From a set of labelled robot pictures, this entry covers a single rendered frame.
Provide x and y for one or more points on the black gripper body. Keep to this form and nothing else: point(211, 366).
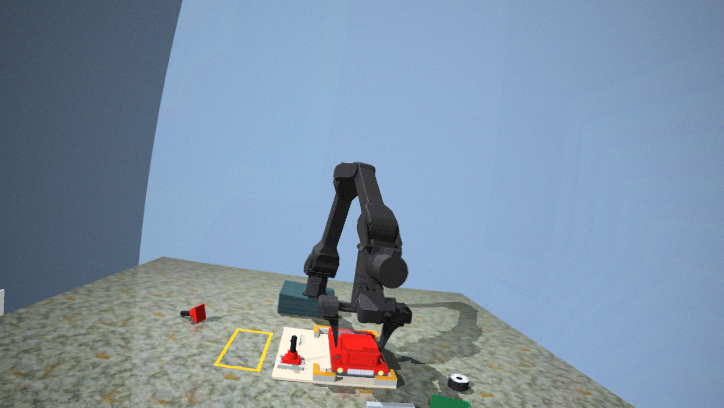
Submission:
point(329, 305)

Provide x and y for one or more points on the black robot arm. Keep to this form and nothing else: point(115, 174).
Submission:
point(380, 248)

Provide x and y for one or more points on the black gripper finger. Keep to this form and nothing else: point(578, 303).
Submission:
point(334, 323)
point(387, 329)

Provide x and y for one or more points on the yellow rectangular frame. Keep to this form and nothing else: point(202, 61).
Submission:
point(229, 342)

